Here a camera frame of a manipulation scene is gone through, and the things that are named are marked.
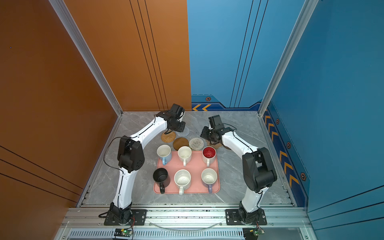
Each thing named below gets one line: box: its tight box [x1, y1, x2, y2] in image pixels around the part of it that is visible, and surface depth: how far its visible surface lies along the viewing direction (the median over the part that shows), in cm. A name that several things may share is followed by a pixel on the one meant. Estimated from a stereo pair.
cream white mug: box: [177, 146, 192, 167], surface depth 89 cm
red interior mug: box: [202, 146, 217, 167], surface depth 89 cm
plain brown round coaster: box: [173, 137, 189, 151], surface depth 104 cm
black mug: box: [153, 167, 169, 194], surface depth 81 cm
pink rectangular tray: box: [153, 151, 221, 194], surface depth 86 cm
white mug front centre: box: [174, 169, 192, 196], surface depth 81 cm
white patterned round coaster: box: [189, 137, 205, 151], surface depth 104 cm
